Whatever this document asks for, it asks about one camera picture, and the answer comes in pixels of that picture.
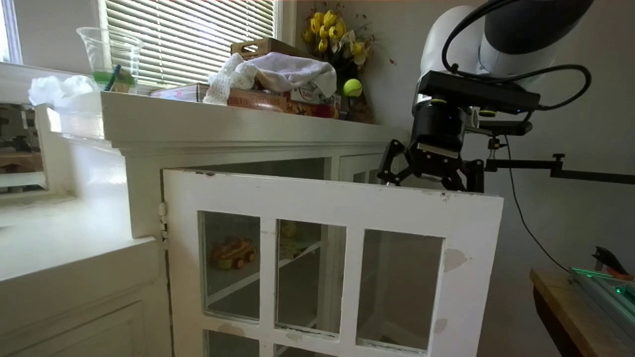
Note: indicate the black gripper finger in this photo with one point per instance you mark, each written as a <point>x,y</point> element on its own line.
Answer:
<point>471,178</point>
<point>404,166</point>

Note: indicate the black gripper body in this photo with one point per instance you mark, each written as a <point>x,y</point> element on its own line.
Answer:
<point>438,132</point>

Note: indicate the white cabinet door chipped paint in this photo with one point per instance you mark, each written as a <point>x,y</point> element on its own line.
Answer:
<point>331,202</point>

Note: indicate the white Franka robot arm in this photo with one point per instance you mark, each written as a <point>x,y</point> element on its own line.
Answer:
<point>458,53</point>

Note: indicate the white glass cabinet door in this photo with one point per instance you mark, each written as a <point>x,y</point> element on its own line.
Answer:
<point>358,162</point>

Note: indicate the wicker basket on cabinet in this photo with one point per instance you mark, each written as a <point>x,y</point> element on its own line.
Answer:
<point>317,111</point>

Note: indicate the tall white glass-door cabinet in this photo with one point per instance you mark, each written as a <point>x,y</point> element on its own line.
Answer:
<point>200,126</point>

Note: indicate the brass door hinge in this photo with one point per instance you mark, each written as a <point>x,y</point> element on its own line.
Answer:
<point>164,224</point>

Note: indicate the low white drawer cabinet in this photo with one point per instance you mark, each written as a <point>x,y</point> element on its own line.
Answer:
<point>67,279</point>

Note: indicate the yellow-green tennis ball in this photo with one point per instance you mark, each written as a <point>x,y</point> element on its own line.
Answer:
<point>352,89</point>

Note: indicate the yellow flower bouquet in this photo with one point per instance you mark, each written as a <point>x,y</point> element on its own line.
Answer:
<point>331,31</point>

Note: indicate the tan cardboard box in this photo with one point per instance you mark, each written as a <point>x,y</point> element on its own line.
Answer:
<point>259,101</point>

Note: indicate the black red clamp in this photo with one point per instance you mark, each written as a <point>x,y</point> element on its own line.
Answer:
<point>608,261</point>

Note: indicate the wooden table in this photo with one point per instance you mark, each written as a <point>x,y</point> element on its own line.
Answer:
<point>577,319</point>

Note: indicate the wooden basket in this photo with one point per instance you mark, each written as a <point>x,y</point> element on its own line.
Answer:
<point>265,47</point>

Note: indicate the orange toy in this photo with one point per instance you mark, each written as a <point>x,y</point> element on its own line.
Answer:
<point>233,255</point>

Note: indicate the white window blinds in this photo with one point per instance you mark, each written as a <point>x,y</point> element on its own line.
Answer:
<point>192,41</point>

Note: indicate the clear plastic measuring pitcher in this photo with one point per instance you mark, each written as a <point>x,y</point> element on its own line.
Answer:
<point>110,57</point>

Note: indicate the white crumpled plastic bag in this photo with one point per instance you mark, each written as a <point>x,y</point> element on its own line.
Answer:
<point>63,91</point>

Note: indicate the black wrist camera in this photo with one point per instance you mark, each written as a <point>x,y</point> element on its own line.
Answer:
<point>477,91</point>

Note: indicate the black stereo camera bar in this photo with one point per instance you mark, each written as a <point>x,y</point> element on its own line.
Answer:
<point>513,128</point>

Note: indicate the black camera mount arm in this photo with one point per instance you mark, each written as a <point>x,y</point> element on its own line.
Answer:
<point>563,174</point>

